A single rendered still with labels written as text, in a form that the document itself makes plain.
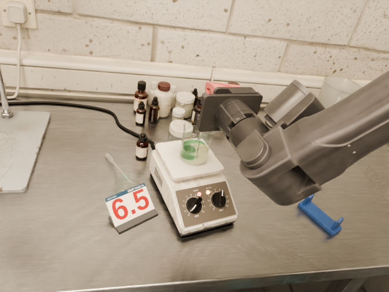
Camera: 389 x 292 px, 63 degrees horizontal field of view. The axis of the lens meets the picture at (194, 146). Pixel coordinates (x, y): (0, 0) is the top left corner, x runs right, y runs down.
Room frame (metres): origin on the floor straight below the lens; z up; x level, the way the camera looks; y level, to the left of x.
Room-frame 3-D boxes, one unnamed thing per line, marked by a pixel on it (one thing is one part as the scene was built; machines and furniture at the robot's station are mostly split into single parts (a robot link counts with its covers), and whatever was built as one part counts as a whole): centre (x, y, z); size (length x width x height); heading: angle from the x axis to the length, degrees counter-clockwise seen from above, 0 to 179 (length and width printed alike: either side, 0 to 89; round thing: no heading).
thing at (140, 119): (0.76, 0.17, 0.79); 0.03 x 0.03 x 0.07
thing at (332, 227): (0.53, -0.31, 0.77); 0.10 x 0.03 x 0.04; 42
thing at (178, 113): (0.80, 0.07, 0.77); 0.04 x 0.04 x 0.04
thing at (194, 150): (0.54, 0.00, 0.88); 0.07 x 0.06 x 0.08; 114
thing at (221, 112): (0.43, -0.05, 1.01); 0.10 x 0.07 x 0.07; 117
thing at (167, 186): (0.52, -0.01, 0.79); 0.22 x 0.13 x 0.08; 31
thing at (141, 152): (0.62, 0.13, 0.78); 0.03 x 0.03 x 0.07
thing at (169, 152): (0.54, 0.01, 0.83); 0.12 x 0.12 x 0.01; 31
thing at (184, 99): (0.86, 0.06, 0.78); 0.06 x 0.06 x 0.07
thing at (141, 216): (0.43, 0.10, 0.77); 0.09 x 0.06 x 0.04; 137
